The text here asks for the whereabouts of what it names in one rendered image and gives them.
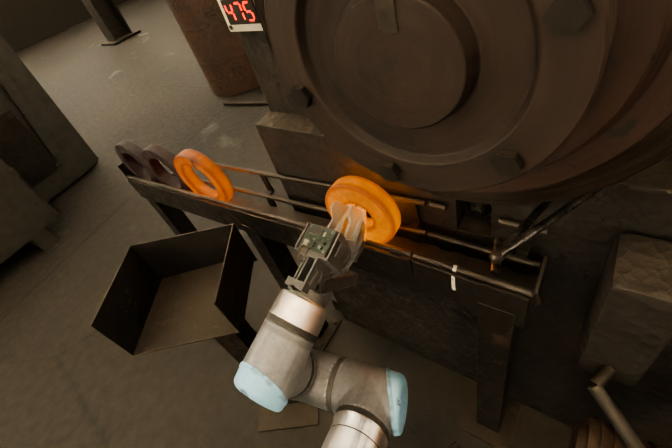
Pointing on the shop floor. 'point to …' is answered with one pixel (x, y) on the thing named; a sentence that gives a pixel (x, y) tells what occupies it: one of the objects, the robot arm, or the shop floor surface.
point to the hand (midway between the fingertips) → (359, 204)
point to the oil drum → (209, 34)
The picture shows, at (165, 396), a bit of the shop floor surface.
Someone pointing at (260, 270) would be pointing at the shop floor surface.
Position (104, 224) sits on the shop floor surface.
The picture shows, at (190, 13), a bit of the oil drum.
